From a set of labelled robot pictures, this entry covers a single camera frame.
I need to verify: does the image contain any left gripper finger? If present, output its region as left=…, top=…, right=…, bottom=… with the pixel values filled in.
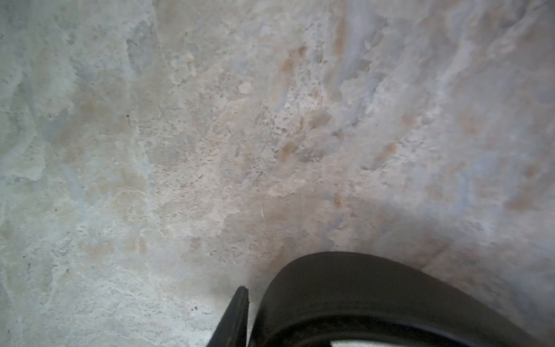
left=207, top=286, right=249, bottom=347

